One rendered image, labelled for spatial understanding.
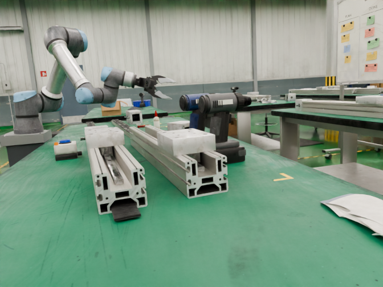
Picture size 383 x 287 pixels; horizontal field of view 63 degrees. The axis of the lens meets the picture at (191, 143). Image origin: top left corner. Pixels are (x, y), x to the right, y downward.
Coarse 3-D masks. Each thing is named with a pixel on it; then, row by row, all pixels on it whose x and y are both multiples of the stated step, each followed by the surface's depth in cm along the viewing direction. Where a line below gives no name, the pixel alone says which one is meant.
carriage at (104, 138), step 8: (104, 128) 107; (112, 128) 105; (88, 136) 91; (96, 136) 92; (104, 136) 93; (112, 136) 94; (120, 136) 94; (88, 144) 92; (96, 144) 92; (104, 144) 93; (112, 144) 94; (120, 144) 95; (104, 152) 95; (112, 152) 96
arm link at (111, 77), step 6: (102, 72) 150; (108, 72) 151; (114, 72) 151; (120, 72) 152; (102, 78) 151; (108, 78) 151; (114, 78) 152; (120, 78) 152; (108, 84) 153; (114, 84) 153; (120, 84) 154
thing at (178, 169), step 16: (144, 144) 111; (160, 160) 91; (176, 160) 75; (192, 160) 69; (208, 160) 75; (224, 160) 71; (176, 176) 77; (192, 176) 69; (208, 176) 71; (192, 192) 72; (208, 192) 71
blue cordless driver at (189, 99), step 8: (184, 96) 113; (192, 96) 114; (200, 96) 115; (184, 104) 112; (192, 104) 113; (192, 112) 117; (200, 112) 116; (192, 120) 116; (200, 120) 116; (200, 128) 117
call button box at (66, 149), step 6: (60, 144) 121; (66, 144) 120; (72, 144) 120; (54, 150) 119; (60, 150) 119; (66, 150) 120; (72, 150) 121; (60, 156) 120; (66, 156) 120; (72, 156) 121
